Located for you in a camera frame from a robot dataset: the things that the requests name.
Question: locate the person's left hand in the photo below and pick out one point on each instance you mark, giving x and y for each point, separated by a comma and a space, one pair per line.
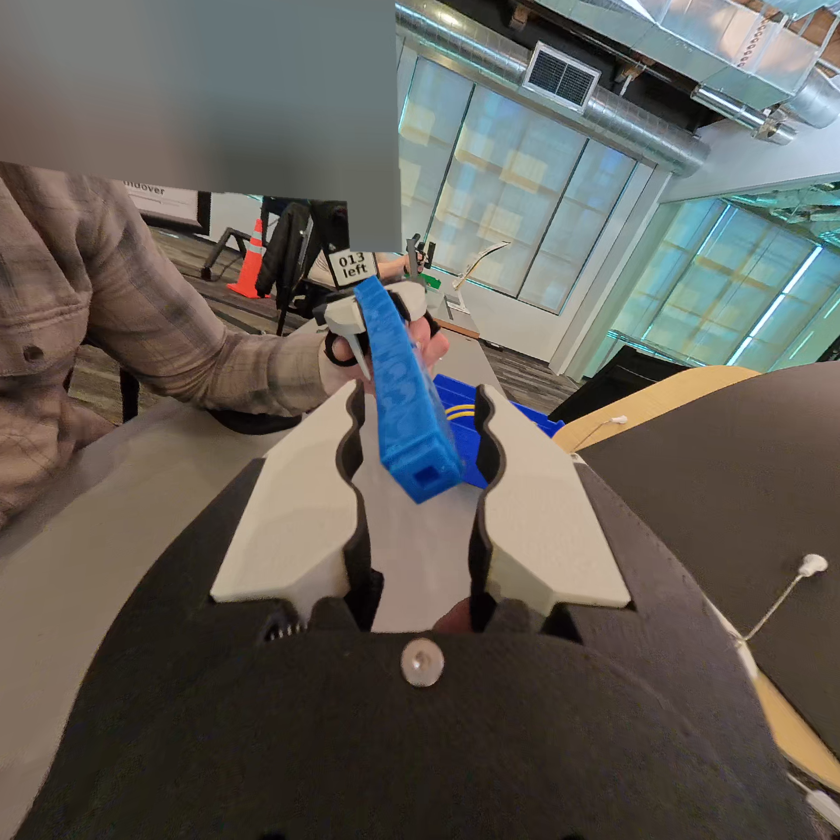
344, 361

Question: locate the black mesh chair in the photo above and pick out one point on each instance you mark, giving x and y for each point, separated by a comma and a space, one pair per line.
624, 381

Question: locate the orange traffic cone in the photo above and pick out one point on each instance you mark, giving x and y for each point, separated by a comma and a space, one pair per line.
250, 263

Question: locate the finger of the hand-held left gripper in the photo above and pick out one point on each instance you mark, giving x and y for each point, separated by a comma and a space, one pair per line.
410, 299
344, 313

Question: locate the framed tag poster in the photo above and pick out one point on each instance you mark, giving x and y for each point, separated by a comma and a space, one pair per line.
164, 204

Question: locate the silver ceiling duct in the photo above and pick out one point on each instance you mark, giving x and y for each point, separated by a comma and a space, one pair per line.
630, 79

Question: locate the person's left forearm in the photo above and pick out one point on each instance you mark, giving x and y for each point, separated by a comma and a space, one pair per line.
171, 315

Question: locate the blue plastic bin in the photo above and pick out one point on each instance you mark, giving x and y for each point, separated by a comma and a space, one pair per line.
505, 420

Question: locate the black backdrop board stand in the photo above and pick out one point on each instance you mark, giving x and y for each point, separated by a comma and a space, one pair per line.
735, 525

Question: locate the ceiling air vent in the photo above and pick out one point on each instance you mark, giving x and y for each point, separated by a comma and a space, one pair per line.
565, 72

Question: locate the long blue rectangular bar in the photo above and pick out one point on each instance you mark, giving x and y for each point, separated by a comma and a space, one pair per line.
407, 394

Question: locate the black office chair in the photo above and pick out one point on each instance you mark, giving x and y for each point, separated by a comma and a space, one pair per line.
295, 256

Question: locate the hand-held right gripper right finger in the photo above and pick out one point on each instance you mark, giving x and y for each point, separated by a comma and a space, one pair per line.
551, 525

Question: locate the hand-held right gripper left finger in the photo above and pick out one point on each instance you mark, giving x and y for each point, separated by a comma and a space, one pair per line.
289, 525

